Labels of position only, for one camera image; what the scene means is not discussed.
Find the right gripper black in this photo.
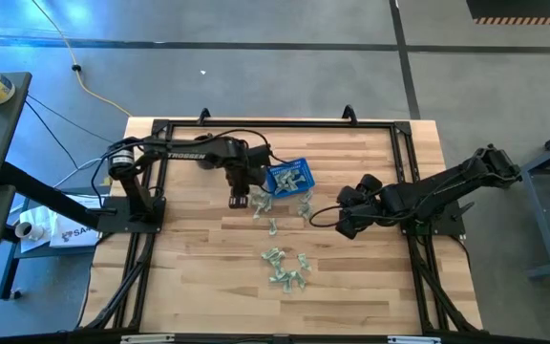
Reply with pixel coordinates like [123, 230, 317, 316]
[335, 183, 401, 241]

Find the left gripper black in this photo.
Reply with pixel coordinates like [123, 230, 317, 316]
[224, 141, 257, 210]

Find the blue plastic basket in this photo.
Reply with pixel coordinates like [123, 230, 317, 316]
[264, 157, 316, 200]

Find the white label strip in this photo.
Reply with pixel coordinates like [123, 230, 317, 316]
[120, 333, 176, 344]
[388, 335, 442, 344]

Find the white printed paper bag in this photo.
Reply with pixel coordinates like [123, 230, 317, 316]
[19, 193, 110, 254]

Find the black desk support beam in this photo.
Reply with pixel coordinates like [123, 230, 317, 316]
[0, 161, 109, 230]

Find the white pipe piece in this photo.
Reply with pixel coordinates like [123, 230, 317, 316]
[14, 221, 45, 242]

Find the dark low cart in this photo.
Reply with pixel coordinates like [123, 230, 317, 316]
[0, 198, 102, 301]

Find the black hazard-striped mat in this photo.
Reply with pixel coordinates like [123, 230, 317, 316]
[465, 0, 550, 26]

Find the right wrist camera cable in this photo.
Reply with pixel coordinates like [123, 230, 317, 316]
[308, 204, 352, 229]

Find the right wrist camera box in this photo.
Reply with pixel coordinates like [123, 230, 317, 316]
[359, 173, 385, 194]

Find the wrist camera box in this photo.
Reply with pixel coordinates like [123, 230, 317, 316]
[247, 145, 272, 169]
[359, 173, 385, 194]

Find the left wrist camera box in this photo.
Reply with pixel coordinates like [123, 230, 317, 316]
[247, 145, 272, 169]

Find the black aluminium table frame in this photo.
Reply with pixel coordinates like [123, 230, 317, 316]
[76, 117, 485, 344]

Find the white cable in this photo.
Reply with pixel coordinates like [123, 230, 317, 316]
[53, 156, 114, 190]

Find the thin black cable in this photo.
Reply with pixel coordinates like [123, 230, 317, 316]
[23, 99, 80, 169]
[25, 94, 116, 144]

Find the grey metal cart frame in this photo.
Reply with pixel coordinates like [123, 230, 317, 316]
[496, 121, 550, 281]

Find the yellow cable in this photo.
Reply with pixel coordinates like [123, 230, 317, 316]
[30, 0, 133, 118]

